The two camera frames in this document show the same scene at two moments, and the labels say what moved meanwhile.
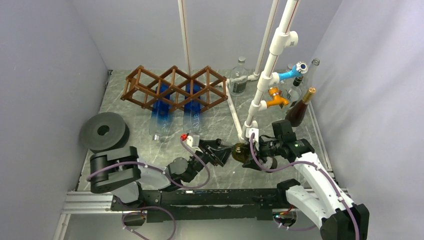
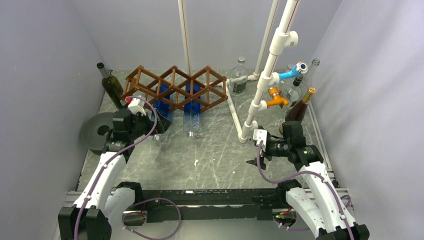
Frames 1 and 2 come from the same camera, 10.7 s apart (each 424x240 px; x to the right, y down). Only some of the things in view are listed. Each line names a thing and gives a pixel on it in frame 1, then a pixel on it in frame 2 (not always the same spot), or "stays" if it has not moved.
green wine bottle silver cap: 241,151 → 113,87
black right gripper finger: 216,143 → 163,123
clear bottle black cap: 294,93 stays
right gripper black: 264,158 stays
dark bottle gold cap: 295,114 stays
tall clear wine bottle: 310,76 stays
